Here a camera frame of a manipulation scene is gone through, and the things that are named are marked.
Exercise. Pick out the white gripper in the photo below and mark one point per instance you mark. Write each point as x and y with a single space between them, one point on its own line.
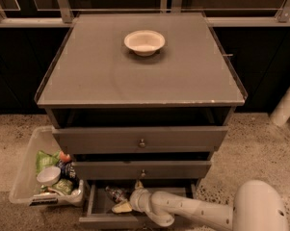
137 197

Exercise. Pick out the clear plastic water bottle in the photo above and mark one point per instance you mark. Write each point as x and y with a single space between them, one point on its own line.
116 194

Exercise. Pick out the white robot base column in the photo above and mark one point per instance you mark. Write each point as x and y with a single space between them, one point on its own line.
281 113

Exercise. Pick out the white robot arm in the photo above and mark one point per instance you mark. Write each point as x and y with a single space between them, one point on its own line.
257 206

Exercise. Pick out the grey bottom drawer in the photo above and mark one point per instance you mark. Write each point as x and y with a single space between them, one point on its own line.
99 215

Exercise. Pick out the grey drawer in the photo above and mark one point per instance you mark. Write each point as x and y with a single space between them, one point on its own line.
118 140
142 169
99 215

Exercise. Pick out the grey middle drawer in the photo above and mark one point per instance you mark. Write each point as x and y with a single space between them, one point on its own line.
142 169

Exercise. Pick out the grey top drawer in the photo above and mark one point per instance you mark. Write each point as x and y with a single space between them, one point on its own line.
118 140

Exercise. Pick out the grey drawer cabinet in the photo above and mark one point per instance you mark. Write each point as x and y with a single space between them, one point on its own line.
98 82

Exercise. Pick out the white bowl on counter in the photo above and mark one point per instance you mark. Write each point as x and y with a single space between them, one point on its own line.
144 42

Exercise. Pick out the green packet lower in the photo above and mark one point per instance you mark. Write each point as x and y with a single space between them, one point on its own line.
63 187

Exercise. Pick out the dark blue snack bag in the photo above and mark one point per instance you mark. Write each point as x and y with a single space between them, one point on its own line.
68 172

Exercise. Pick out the orange item in bin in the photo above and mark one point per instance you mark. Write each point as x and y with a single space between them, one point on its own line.
64 157

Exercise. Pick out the small white bowl in bin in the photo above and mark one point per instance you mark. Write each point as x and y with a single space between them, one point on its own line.
49 176

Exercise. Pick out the clear plastic storage bin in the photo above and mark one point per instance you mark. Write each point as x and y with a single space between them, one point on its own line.
26 188

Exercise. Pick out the green snack bag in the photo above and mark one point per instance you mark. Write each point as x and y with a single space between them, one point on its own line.
44 160

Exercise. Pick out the metal window rail frame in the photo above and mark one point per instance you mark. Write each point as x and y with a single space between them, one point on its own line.
219 13

